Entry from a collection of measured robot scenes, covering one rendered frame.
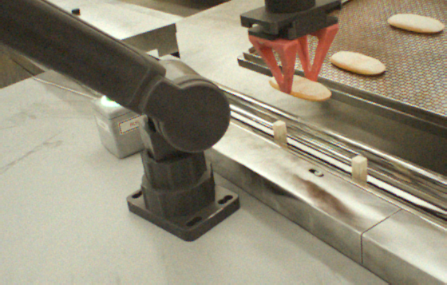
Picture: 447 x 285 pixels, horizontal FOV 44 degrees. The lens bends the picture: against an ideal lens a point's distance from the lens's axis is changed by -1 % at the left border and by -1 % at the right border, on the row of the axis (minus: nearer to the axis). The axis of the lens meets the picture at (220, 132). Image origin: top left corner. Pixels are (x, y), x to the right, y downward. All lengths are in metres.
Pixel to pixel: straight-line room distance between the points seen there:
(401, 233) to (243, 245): 0.17
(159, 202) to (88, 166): 0.22
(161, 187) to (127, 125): 0.20
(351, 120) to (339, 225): 0.31
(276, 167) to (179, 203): 0.12
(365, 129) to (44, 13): 0.47
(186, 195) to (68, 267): 0.15
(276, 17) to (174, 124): 0.16
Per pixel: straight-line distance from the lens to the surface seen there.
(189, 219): 0.63
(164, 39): 1.09
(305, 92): 0.65
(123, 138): 0.81
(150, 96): 0.55
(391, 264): 0.53
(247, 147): 0.70
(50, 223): 0.72
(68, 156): 0.87
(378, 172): 0.65
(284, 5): 0.62
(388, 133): 0.80
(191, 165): 0.62
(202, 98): 0.57
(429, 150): 0.76
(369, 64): 0.79
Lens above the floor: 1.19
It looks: 26 degrees down
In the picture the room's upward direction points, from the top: 9 degrees counter-clockwise
